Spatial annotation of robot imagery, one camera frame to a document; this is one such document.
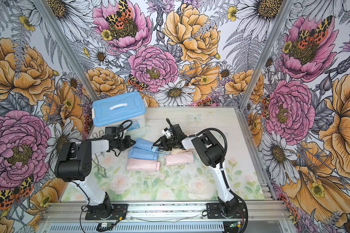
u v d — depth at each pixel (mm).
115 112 959
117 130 879
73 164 499
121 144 856
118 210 740
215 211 736
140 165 879
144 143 949
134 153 917
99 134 1052
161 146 907
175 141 854
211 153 592
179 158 894
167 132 970
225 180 613
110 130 810
